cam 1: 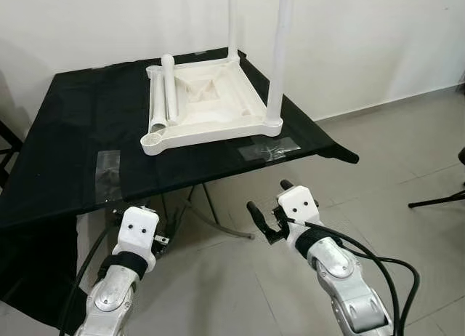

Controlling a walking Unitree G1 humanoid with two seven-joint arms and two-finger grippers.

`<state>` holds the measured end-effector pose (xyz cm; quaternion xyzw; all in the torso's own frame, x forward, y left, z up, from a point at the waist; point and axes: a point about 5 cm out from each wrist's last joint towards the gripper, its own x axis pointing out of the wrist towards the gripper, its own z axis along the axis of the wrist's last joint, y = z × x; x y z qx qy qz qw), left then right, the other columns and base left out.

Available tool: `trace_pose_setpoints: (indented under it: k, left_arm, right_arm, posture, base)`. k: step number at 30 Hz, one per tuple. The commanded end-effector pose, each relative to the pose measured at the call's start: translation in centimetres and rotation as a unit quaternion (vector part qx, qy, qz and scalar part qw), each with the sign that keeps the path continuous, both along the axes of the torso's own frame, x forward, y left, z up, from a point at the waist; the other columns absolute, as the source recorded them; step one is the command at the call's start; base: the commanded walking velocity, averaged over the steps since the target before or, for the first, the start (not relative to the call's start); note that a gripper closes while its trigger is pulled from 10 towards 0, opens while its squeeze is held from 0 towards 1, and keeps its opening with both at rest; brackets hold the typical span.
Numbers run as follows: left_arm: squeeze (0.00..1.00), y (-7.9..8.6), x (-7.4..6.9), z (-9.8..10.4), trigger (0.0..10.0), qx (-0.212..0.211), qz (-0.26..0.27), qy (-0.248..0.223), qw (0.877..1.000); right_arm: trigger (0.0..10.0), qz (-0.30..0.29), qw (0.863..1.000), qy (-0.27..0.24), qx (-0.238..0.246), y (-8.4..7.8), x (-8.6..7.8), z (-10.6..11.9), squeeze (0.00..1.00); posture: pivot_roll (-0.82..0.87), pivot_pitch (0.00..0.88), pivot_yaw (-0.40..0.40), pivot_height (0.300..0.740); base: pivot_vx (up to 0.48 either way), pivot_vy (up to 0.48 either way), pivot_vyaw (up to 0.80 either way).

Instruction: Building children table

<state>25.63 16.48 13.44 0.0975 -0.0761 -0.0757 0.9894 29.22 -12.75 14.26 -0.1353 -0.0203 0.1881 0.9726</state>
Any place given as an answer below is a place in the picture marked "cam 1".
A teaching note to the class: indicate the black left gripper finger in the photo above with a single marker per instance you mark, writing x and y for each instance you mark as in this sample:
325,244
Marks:
176,221

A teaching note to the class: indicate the black round stool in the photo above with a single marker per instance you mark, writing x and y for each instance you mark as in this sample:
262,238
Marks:
9,143

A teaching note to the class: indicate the black folding chair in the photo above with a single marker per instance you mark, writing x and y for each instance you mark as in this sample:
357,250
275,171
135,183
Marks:
443,198

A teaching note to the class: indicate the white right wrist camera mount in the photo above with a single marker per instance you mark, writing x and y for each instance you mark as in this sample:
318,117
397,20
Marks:
298,203

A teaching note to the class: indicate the white plastic table top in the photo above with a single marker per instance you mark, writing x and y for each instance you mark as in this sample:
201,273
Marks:
211,110

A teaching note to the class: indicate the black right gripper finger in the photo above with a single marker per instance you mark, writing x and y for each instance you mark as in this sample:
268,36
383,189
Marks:
256,216
287,184

